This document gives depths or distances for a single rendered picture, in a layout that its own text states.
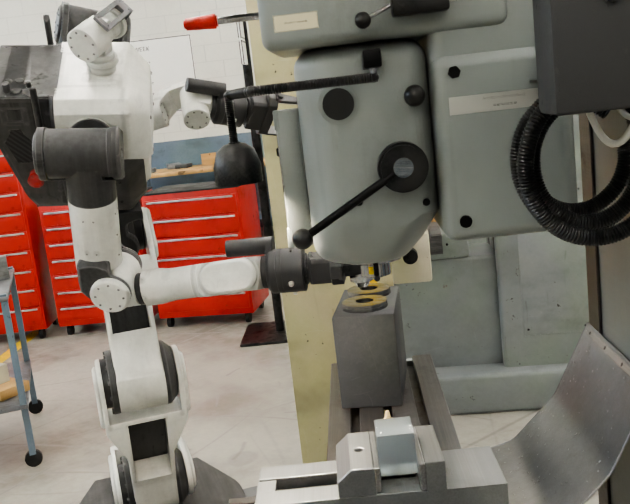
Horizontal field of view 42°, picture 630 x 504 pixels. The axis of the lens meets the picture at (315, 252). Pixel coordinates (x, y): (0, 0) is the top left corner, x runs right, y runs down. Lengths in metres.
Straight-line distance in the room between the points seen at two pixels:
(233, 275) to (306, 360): 1.59
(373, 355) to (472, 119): 0.60
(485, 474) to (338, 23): 0.65
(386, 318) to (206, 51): 8.97
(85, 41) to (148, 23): 8.94
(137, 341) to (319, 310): 1.35
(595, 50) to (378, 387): 0.89
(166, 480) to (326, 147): 1.11
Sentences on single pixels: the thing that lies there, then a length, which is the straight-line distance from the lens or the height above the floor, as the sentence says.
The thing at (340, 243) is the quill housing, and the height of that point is 1.35.
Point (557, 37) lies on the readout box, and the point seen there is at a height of 1.60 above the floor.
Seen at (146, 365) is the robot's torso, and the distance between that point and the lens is 1.83.
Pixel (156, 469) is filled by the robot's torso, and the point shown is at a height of 0.74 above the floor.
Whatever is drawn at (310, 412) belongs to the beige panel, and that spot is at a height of 0.38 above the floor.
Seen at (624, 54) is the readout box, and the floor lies 1.57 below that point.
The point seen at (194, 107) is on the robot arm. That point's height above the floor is 1.57.
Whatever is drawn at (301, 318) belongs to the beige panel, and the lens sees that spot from 3.11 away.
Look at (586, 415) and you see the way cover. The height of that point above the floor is 1.01.
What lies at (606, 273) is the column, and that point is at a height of 1.23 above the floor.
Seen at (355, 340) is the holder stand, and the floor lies 1.10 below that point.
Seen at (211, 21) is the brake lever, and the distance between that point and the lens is 1.38.
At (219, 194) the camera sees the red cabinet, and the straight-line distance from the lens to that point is 5.85.
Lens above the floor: 1.57
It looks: 11 degrees down
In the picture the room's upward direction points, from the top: 7 degrees counter-clockwise
